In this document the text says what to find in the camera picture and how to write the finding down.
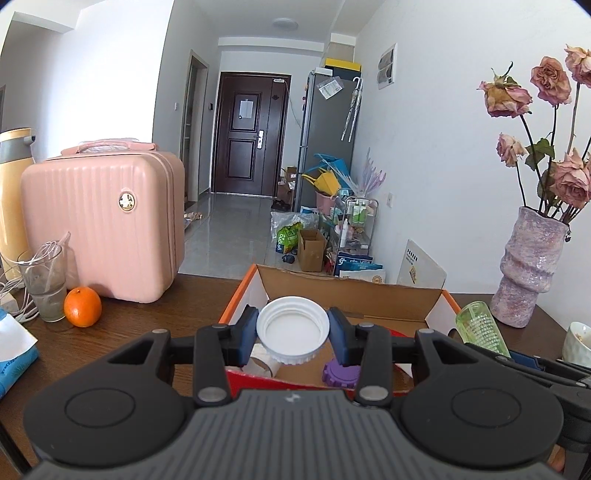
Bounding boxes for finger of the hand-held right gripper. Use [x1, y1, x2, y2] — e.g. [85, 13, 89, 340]
[463, 342, 591, 389]

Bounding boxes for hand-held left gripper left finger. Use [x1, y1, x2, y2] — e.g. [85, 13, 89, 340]
[110, 305, 260, 408]

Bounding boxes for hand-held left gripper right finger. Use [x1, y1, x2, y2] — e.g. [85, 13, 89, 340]
[326, 306, 477, 408]

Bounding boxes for white ribbed plastic lid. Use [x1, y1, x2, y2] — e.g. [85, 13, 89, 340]
[256, 296, 331, 367]

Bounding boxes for orange-sided cardboard box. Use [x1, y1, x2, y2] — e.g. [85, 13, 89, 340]
[218, 263, 463, 403]

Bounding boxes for green ribbed glass cup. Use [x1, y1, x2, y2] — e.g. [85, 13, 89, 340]
[455, 300, 511, 359]

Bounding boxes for white ceramic bowl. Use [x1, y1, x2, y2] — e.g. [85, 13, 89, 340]
[562, 321, 591, 368]

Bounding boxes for purple gear-shaped lid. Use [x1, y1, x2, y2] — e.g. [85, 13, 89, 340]
[322, 357, 363, 389]

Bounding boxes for blue and white packages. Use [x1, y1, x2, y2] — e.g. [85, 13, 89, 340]
[334, 251, 387, 284]

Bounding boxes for small open cardboard box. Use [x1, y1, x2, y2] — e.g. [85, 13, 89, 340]
[296, 229, 329, 272]

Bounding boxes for green plastic bag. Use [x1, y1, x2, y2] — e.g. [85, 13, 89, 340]
[276, 222, 304, 255]

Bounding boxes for purple textured vase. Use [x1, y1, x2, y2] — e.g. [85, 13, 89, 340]
[489, 206, 571, 329]

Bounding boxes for white flat board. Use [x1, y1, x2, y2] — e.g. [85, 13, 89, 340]
[396, 239, 448, 292]

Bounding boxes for metal storage cart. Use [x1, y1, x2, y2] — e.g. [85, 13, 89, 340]
[332, 196, 380, 260]

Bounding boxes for purple clothes hangers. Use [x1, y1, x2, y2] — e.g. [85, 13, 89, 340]
[362, 147, 387, 195]

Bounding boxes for orange fruit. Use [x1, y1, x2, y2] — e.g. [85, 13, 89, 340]
[63, 285, 103, 329]

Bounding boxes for pink hard-shell suitcase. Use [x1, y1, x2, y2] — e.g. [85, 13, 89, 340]
[20, 137, 186, 304]

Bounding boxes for grey refrigerator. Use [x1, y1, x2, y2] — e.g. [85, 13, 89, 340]
[295, 68, 363, 214]

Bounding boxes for bunch of dried roses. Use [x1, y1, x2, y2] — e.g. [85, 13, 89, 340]
[477, 44, 591, 226]

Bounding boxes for dark brown entrance door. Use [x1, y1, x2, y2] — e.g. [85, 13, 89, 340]
[212, 71, 293, 199]

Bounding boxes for clear glass cup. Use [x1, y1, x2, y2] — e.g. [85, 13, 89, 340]
[17, 232, 71, 323]

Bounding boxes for folded white umbrella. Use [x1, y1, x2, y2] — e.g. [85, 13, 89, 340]
[341, 77, 363, 142]

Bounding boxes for blue tissue pack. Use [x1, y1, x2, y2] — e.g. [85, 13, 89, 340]
[0, 308, 40, 400]

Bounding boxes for yellow box on refrigerator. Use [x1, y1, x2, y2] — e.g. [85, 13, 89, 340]
[322, 57, 363, 73]

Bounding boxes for yellow thermos bottle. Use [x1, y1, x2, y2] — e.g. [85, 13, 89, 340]
[0, 128, 37, 278]

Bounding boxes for white cable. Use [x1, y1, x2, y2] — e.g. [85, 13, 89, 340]
[0, 271, 41, 324]

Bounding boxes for white wall electrical panel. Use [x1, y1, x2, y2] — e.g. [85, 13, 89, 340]
[376, 42, 399, 90]

